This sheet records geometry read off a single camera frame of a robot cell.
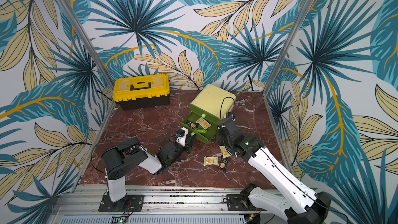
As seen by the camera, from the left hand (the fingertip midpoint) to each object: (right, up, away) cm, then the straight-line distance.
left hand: (194, 135), depth 86 cm
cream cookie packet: (+9, -14, 0) cm, 17 cm away
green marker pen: (+4, +2, -1) cm, 5 cm away
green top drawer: (+8, +11, -4) cm, 14 cm away
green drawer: (+5, +4, +4) cm, 8 cm away
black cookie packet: (+16, -16, -1) cm, 23 cm away
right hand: (+13, +3, -11) cm, 17 cm away
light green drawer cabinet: (+11, +18, -1) cm, 21 cm away
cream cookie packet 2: (+18, -11, +1) cm, 21 cm away
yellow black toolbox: (-33, +25, +11) cm, 43 cm away
